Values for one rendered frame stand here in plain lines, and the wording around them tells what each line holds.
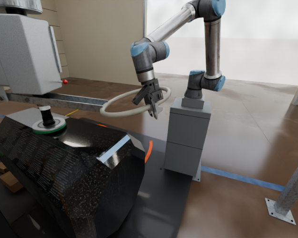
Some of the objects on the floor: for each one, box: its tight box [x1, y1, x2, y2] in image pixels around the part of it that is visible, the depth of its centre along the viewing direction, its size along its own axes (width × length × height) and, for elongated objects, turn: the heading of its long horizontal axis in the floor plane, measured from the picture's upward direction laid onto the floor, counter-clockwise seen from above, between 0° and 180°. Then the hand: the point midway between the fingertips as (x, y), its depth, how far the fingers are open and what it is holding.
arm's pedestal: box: [160, 97, 211, 182], centre depth 182 cm, size 50×50×85 cm
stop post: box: [265, 152, 298, 226], centre depth 121 cm, size 20×20×109 cm
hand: (153, 116), depth 83 cm, fingers closed on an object, 5 cm apart
